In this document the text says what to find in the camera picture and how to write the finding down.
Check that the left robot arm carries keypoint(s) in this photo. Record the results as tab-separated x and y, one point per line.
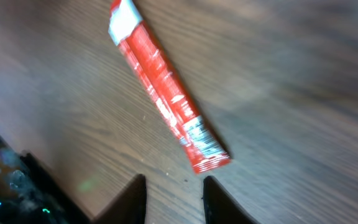
28	195

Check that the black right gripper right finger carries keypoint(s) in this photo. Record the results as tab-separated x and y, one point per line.
220	207

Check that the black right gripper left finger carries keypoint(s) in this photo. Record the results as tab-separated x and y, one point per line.
129	206

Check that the red snack bar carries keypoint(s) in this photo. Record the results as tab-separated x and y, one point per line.
146	57

